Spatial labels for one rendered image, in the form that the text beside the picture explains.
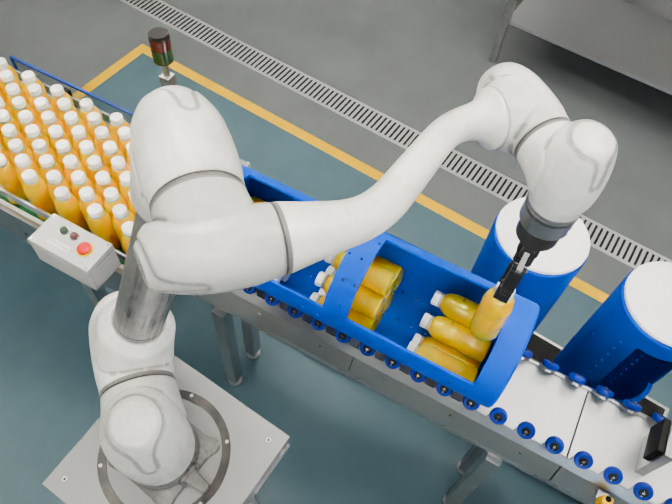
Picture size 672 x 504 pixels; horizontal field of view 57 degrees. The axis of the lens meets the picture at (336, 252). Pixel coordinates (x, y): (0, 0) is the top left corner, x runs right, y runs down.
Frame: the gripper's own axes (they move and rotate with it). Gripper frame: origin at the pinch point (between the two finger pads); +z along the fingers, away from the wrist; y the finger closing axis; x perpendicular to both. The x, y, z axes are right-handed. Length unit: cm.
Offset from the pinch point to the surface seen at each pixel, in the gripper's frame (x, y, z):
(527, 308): -7.6, 11.4, 22.3
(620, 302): -32, 41, 43
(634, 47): -16, 268, 115
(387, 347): 17.8, -8.7, 34.1
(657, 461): -50, 1, 41
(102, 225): 104, -12, 41
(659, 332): -43, 35, 41
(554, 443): -29, -5, 47
